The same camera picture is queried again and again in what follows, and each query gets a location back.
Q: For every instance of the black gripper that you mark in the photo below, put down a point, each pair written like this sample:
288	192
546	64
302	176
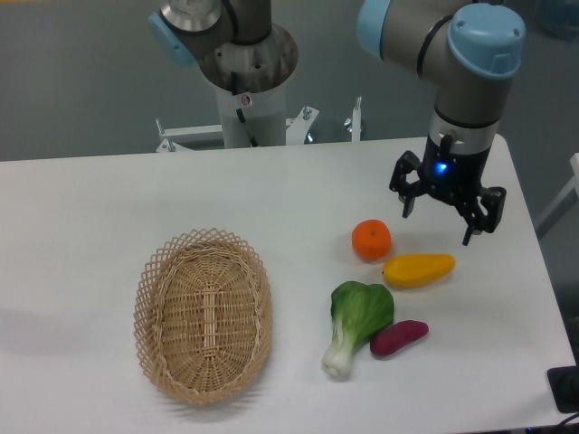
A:
453	179

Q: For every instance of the yellow mango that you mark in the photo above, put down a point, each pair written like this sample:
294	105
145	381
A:
417	270

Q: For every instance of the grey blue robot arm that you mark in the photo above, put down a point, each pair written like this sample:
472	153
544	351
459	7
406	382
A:
469	50

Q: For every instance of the orange tangerine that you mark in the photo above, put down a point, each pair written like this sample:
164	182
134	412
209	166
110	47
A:
371	240

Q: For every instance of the white table leg right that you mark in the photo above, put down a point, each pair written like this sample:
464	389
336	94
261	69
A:
560	204

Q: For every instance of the green bok choy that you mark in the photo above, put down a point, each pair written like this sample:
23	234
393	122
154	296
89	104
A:
358	312

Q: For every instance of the purple sweet potato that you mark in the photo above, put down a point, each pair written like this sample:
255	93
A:
395	337

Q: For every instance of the blue translucent container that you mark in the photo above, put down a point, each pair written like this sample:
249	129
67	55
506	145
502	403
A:
559	18

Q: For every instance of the black device at edge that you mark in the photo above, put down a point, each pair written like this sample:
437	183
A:
563	383

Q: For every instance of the woven wicker basket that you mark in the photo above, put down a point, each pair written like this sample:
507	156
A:
203	316

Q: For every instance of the white metal base frame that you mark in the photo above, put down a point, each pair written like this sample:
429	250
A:
295	132

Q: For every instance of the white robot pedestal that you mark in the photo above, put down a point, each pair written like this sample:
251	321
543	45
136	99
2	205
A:
252	119

